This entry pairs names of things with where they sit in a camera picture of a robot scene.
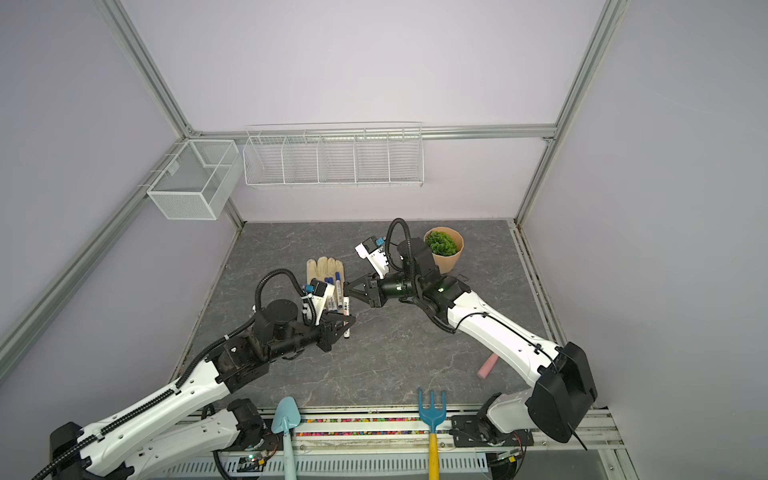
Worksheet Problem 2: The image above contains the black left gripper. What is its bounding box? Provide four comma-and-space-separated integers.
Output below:
268, 308, 354, 360

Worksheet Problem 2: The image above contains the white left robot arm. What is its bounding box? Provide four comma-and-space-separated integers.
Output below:
35, 300, 356, 479

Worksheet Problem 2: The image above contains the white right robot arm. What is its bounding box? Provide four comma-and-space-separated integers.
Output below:
344, 237, 597, 444

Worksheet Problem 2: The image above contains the cream work glove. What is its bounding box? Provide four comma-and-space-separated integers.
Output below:
306, 256, 345, 285

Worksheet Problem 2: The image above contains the teal garden trowel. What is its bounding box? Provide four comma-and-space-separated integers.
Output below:
271, 396, 301, 480

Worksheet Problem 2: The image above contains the terracotta pot with green plant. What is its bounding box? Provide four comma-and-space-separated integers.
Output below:
424, 227, 464, 274

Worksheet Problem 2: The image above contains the purple pink small shovel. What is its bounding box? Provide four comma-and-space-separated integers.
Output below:
477, 354, 499, 379

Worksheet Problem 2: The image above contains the small white mesh basket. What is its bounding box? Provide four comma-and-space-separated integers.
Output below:
148, 139, 243, 221

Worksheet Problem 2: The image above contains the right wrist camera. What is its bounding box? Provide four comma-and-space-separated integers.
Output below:
355, 236, 389, 279

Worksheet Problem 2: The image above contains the long white wire basket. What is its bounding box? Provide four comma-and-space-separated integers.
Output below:
243, 122, 425, 188

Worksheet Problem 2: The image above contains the teal fork yellow handle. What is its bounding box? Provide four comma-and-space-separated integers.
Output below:
417, 387, 447, 480

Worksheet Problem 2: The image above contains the aluminium front rail base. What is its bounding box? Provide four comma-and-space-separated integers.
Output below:
143, 404, 628, 480

